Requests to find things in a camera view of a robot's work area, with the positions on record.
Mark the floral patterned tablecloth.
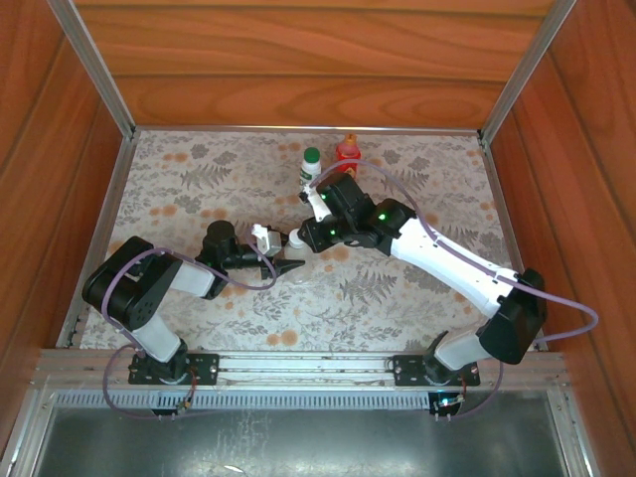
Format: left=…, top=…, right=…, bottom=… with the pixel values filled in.
left=79, top=129, right=528, bottom=352

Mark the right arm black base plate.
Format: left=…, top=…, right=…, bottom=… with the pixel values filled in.
left=390, top=353, right=482, bottom=388

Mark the aluminium side rail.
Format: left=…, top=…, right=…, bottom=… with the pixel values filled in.
left=477, top=137, right=536, bottom=299
left=55, top=136, right=136, bottom=349

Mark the red plastic bottle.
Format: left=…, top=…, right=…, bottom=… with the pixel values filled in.
left=335, top=133, right=363, bottom=179

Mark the aluminium frame post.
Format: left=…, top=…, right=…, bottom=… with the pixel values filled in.
left=47, top=0, right=138, bottom=143
left=477, top=0, right=578, bottom=143

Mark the small connector board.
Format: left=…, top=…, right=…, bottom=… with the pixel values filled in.
left=429, top=391, right=467, bottom=423
left=150, top=399, right=194, bottom=423

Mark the thin aluminium crossbar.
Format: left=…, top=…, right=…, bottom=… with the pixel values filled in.
left=132, top=123, right=483, bottom=138

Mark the wide aluminium extrusion beam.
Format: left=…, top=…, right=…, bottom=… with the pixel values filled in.
left=33, top=347, right=570, bottom=392

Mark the grey metal sheet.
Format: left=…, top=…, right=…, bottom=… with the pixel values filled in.
left=29, top=406, right=572, bottom=477

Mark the white slotted cable duct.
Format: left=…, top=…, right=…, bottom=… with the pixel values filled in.
left=52, top=389, right=551, bottom=412

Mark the white bottle with green label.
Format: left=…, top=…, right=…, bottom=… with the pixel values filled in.
left=297, top=147, right=323, bottom=194

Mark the aluminium enclosure edge strip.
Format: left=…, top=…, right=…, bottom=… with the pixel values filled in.
left=546, top=392, right=603, bottom=477
left=0, top=387, right=56, bottom=477

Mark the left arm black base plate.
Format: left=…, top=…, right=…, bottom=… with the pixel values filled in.
left=127, top=351, right=221, bottom=387

